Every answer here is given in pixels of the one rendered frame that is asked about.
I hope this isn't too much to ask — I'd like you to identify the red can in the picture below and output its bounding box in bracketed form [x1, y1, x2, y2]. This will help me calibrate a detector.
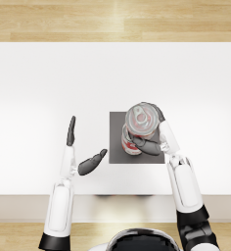
[120, 123, 145, 157]
[124, 101, 161, 141]

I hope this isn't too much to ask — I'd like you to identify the dark grey square mat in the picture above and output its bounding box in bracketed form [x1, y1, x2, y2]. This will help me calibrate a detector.
[108, 111, 165, 165]

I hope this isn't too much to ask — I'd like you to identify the robot body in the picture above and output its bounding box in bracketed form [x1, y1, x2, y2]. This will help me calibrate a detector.
[87, 227, 184, 251]

